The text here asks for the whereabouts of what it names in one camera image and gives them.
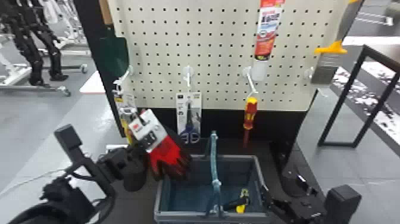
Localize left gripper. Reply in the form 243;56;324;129
97;146;150;192

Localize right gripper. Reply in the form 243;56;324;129
265;187;327;224

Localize red gloves pair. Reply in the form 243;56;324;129
129;108;193;182

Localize yellow black hand tool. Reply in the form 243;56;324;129
223;188;251;214

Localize blue basket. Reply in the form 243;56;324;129
154;130;273;224

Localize yellow hand tool on card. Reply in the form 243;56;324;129
112;90;139;145

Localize blue scissors on card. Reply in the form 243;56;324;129
175;91;202;145

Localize red yellow screwdriver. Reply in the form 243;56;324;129
242;96;259;148

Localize dark green hand tool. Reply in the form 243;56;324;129
99;26;130;78

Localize black side table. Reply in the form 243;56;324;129
317;36;400;158

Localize yellow grey scraper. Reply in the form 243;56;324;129
310;0;365;86

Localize white pegboard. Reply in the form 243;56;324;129
73;0;365;176

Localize red sealant tube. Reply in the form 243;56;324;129
251;0;286;82

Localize black cable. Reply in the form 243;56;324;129
92;186;117;224

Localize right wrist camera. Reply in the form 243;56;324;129
324;184;363;224

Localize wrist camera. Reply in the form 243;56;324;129
324;184;363;224
54;123;117;198

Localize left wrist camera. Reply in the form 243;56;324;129
54;123;117;198

